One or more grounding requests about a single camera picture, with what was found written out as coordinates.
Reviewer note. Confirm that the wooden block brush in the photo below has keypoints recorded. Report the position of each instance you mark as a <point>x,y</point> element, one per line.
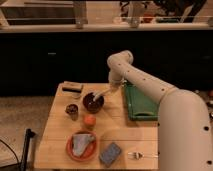
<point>72,87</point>

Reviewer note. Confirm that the green plastic tray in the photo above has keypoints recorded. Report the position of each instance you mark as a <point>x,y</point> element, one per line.
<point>139,106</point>

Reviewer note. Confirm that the small metal cup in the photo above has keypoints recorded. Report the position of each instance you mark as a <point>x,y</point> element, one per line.
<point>72,111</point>

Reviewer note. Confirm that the blue sponge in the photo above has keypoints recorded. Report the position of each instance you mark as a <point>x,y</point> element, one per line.
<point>110,154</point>

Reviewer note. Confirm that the grey cloth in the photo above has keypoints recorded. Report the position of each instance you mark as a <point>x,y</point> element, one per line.
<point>80,143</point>

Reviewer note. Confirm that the silver fork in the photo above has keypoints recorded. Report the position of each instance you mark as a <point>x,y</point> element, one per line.
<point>137,155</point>

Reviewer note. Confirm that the orange plate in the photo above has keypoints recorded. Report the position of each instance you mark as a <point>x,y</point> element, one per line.
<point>89,151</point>

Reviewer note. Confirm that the orange fruit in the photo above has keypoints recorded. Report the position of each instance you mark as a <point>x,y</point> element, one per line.
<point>89,121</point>

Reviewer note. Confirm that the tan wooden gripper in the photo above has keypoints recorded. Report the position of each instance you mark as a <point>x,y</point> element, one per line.
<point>114,87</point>

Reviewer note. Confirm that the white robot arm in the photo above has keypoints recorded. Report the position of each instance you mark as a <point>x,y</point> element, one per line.
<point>184,132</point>

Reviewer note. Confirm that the purple bowl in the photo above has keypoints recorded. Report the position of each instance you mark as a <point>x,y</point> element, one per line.
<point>93,106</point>

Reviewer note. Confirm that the black stand post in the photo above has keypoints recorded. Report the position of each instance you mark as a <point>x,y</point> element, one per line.
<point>29,135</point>

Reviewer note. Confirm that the white dish brush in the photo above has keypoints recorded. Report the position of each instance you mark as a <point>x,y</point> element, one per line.
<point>98,94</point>

